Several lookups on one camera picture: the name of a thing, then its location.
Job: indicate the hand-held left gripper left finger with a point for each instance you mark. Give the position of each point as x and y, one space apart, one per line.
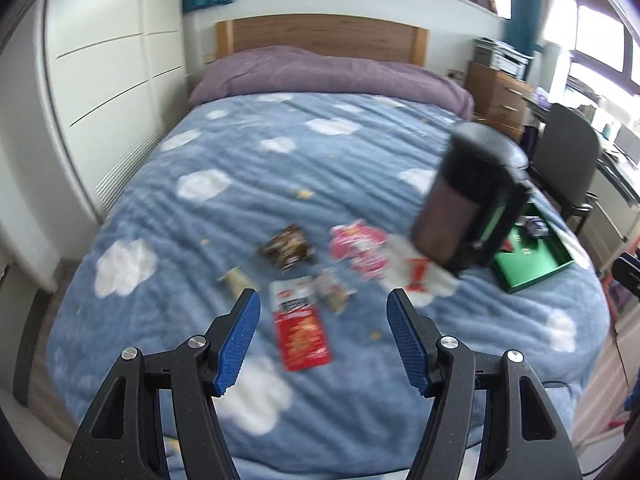
240 340

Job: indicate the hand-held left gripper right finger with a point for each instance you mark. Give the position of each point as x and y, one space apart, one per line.
405 340

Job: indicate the small beige snack packet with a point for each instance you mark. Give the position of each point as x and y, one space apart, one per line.
239 280

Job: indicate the large red white snack packet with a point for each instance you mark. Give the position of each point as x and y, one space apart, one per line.
300 335

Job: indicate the small orange red snack bar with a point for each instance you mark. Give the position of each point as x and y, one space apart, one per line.
419 272

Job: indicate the clear colourful candy packet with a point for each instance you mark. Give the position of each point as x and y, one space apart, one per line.
334 290

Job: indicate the brown snack packet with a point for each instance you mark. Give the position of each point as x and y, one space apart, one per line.
287 247

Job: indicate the green tray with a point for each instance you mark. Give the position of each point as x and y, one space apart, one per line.
535 265

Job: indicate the pink snack packet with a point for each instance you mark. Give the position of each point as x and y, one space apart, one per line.
362 247

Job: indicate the dark red snack packet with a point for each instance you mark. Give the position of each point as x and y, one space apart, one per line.
509 246

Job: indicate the blue silver snack packet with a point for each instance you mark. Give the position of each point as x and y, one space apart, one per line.
536 227

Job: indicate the blue cloud print blanket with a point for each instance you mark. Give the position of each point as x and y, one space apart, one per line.
350 170

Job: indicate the grey office chair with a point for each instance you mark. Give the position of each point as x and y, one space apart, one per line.
570 150

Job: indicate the wooden dresser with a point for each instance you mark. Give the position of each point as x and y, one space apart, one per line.
500 95

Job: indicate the purple pillow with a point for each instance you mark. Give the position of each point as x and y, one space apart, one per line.
325 72

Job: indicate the white wardrobe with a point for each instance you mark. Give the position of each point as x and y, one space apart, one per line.
100 85

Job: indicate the white printer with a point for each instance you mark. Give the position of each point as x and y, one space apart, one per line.
500 57

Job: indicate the wooden headboard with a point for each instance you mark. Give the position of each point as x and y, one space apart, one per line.
325 32

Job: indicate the window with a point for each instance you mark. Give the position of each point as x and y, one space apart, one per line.
595 25

